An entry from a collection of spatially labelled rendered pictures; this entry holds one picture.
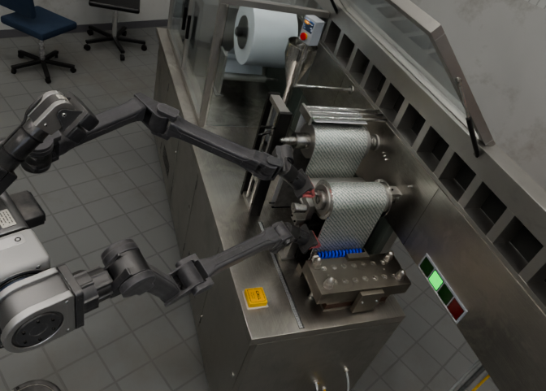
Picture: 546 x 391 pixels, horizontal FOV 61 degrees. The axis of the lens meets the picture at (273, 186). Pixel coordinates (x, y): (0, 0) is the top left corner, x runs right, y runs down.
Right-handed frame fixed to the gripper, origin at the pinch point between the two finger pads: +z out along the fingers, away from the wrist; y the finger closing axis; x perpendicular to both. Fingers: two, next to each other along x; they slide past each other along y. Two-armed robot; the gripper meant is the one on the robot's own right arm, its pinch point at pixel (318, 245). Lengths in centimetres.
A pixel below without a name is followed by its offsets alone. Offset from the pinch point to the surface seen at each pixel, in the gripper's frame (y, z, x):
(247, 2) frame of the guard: -102, -37, 39
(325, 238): 0.2, -0.5, 4.1
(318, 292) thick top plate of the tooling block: 17.7, -2.3, -7.4
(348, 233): 0.2, 6.6, 10.5
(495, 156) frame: 19, -1, 68
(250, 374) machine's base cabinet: 26, -1, -49
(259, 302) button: 13.2, -14.4, -24.8
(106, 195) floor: -147, -4, -125
